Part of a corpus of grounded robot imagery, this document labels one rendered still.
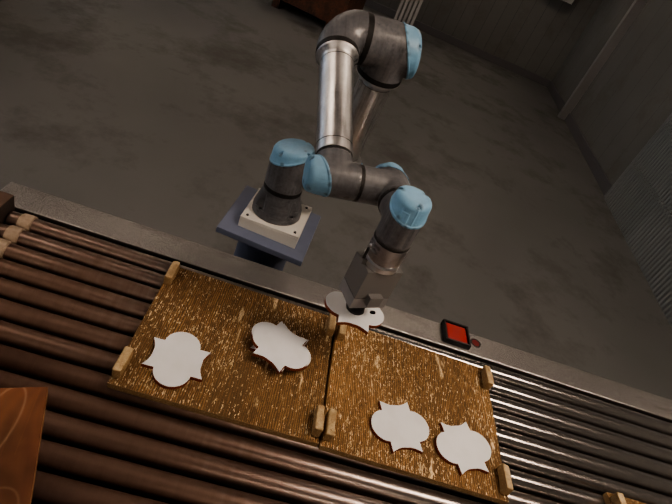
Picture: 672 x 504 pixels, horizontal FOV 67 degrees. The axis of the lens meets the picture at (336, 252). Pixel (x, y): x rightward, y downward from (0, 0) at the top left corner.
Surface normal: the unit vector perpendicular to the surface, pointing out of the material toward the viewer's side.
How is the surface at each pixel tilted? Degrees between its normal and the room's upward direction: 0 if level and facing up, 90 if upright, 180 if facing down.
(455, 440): 0
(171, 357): 0
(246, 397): 0
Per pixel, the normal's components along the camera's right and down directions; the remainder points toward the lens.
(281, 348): 0.34, -0.73
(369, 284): 0.32, 0.68
